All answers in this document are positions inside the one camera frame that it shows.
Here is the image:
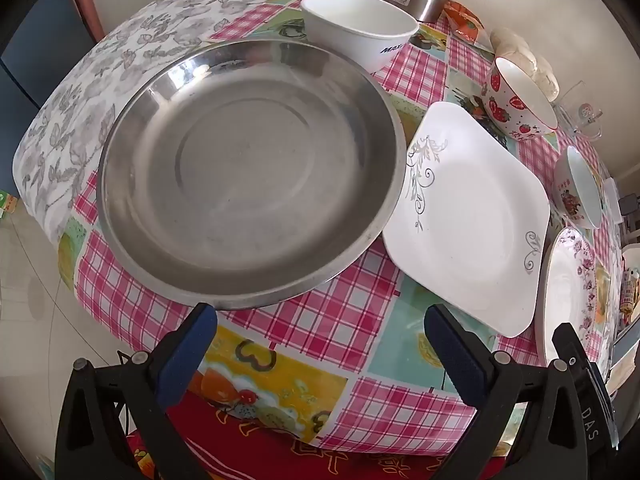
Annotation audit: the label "round pink floral plate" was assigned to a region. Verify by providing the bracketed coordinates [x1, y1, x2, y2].
[535, 226, 598, 366]

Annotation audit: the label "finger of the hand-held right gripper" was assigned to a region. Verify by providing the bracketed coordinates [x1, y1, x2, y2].
[552, 322, 621, 461]

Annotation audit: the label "strawberry print bowl red rim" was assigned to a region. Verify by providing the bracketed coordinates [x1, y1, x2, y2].
[482, 55, 558, 142]

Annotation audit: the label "small flower print bowl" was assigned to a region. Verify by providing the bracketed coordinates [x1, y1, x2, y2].
[554, 145, 605, 231]

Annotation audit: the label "large stainless steel plate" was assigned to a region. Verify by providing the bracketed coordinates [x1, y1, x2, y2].
[97, 37, 407, 311]

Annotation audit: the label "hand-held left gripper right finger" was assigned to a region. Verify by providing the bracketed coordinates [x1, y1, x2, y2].
[424, 304, 588, 480]

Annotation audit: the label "orange snack packet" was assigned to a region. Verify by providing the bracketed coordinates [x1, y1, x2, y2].
[442, 0, 486, 43]

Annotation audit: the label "plain white bowl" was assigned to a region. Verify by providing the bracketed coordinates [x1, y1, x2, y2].
[300, 0, 420, 73]

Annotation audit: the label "small white box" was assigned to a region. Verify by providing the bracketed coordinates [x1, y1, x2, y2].
[602, 178, 623, 226]

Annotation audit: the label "dark blue panel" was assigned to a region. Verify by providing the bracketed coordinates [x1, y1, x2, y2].
[0, 0, 103, 111]

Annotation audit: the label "clear glass mug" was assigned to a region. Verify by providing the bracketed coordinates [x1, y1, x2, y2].
[555, 80, 603, 141]

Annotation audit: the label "square white plate grey scrolls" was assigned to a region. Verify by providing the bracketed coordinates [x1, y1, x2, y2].
[382, 101, 551, 338]

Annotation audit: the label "bag of steamed buns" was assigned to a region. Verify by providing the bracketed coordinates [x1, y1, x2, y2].
[490, 27, 560, 101]

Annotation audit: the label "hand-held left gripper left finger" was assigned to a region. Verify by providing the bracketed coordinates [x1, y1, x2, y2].
[55, 302, 218, 480]

